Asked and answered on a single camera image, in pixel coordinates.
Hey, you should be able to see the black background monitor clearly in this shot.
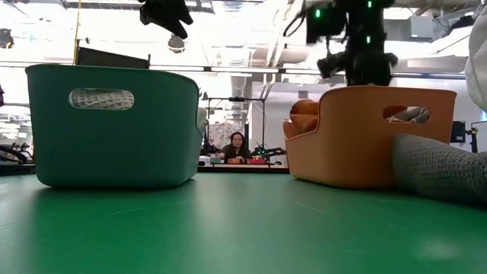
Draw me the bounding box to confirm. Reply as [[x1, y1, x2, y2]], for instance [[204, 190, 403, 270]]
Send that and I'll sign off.
[[450, 120, 467, 144]]

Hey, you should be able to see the orange plastic basket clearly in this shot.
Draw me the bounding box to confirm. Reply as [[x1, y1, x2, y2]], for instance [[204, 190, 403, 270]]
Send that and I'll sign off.
[[282, 84, 457, 190]]

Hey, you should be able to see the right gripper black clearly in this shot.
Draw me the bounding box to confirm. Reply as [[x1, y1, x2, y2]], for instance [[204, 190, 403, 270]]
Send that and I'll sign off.
[[317, 45, 399, 87]]

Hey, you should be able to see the black table frame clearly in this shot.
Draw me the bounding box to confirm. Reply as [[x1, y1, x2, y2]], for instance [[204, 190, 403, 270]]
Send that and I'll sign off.
[[0, 163, 290, 176]]

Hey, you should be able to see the orange towel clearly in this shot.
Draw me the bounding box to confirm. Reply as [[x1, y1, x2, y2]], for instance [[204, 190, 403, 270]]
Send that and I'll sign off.
[[289, 98, 320, 135]]

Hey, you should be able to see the yellow cable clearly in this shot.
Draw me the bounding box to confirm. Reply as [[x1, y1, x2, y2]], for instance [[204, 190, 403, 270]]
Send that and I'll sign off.
[[72, 0, 83, 65]]

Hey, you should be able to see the teal plastic basket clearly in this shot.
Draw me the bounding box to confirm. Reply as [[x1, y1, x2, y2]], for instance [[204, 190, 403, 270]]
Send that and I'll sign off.
[[24, 63, 205, 190]]

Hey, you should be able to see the green table mat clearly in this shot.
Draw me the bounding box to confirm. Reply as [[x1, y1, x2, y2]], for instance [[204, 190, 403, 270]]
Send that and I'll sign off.
[[0, 171, 487, 274]]

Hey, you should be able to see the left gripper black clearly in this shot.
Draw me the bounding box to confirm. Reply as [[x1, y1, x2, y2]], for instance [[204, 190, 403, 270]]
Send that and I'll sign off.
[[138, 0, 194, 40]]

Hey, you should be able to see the black ceiling spotlight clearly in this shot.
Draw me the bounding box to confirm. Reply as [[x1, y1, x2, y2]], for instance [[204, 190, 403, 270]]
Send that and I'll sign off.
[[0, 28, 15, 49], [167, 33, 186, 53]]

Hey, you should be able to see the white brown-checked waffle towel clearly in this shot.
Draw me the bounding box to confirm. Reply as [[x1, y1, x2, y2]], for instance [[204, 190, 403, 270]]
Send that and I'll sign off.
[[69, 88, 135, 111]]

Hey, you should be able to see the dark grey waffle towel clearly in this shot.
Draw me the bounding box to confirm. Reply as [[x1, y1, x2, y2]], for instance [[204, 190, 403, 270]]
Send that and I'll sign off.
[[391, 132, 487, 209]]

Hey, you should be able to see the wooden background table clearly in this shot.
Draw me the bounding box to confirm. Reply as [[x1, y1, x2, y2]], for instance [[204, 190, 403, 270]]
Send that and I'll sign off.
[[197, 163, 288, 169]]

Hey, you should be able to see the black background frame stand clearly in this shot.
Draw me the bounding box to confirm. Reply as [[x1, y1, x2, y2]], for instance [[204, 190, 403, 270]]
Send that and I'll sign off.
[[207, 97, 267, 153]]

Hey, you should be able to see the black standing panel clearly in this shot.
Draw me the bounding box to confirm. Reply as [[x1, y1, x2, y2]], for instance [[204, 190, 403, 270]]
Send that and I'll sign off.
[[75, 46, 152, 70]]

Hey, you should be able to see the plain white towel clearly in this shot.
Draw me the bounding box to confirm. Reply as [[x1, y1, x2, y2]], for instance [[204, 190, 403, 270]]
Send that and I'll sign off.
[[196, 107, 208, 132], [463, 5, 487, 113]]

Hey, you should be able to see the white patterned sheet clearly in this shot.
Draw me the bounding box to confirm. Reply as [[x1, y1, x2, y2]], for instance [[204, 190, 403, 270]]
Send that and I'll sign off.
[[208, 121, 244, 149]]

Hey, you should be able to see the black tripod stand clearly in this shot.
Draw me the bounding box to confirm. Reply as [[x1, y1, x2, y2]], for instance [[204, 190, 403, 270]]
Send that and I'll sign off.
[[466, 120, 481, 151]]

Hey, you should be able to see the person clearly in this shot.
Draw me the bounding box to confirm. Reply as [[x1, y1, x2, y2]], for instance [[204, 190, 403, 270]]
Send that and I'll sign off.
[[218, 131, 253, 164]]

